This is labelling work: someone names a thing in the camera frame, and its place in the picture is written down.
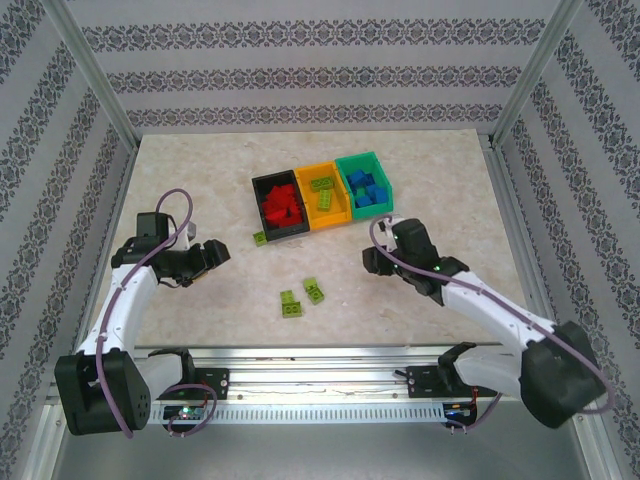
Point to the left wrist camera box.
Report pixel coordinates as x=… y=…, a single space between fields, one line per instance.
x=190 y=231

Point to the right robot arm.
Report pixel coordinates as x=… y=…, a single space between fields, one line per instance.
x=500 y=320

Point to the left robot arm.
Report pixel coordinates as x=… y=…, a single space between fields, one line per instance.
x=120 y=310

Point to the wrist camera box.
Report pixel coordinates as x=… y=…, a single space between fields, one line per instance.
x=190 y=231
x=387 y=226

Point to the red sloped lego brick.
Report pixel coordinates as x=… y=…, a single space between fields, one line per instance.
x=277 y=220

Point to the blue long lego brick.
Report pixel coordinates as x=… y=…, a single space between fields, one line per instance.
x=357 y=178

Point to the lime green square lego brick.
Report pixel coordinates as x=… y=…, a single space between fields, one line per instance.
x=287 y=297
x=259 y=238

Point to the small controller circuit board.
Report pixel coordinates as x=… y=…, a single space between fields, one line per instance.
x=186 y=412
x=459 y=411

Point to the yellow plastic bin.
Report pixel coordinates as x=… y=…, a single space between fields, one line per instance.
x=330 y=220

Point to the green plastic bin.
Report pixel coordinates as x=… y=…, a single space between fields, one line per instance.
x=372 y=211

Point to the black plastic bin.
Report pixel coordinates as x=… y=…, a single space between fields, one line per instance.
x=287 y=234

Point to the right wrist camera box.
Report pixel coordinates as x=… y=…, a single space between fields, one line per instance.
x=387 y=226

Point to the grey metal base panel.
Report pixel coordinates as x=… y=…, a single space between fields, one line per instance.
x=320 y=455

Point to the aluminium table side rail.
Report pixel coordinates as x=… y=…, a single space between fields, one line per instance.
x=122 y=195
x=507 y=195

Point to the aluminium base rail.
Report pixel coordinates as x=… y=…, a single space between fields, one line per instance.
x=320 y=372

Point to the lime green medium lego brick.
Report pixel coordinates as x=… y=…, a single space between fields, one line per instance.
x=291 y=310

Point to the aluminium frame post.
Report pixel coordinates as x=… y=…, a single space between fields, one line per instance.
x=92 y=70
x=537 y=70

